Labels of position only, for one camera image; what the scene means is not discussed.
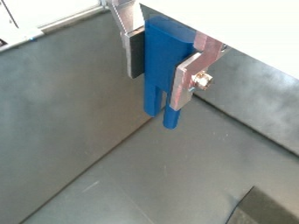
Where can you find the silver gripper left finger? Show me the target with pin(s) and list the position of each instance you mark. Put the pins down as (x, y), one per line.
(129, 21)

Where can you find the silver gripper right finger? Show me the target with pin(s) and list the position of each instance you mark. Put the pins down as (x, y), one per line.
(190, 74)

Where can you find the blue two-legged peg block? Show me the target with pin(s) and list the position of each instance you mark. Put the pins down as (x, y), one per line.
(166, 46)

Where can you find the dark grey curved block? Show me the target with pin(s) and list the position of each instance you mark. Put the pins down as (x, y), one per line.
(258, 209)

